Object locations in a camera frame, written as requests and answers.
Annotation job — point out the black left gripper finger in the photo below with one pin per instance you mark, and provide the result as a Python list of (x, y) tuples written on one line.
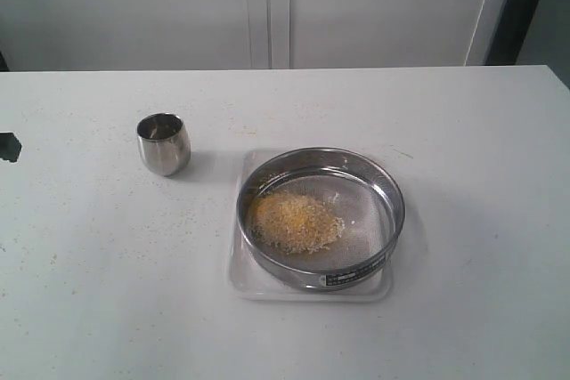
[(10, 147)]

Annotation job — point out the yellow grain mixture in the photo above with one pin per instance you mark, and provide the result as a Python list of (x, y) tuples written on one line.
[(293, 223)]

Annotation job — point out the round steel mesh sieve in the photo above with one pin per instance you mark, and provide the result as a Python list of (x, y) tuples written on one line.
[(320, 237)]

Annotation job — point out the stainless steel cup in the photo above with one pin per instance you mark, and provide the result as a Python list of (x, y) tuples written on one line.
[(164, 144)]

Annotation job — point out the white square plastic tray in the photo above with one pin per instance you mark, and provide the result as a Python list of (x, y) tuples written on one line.
[(249, 282)]

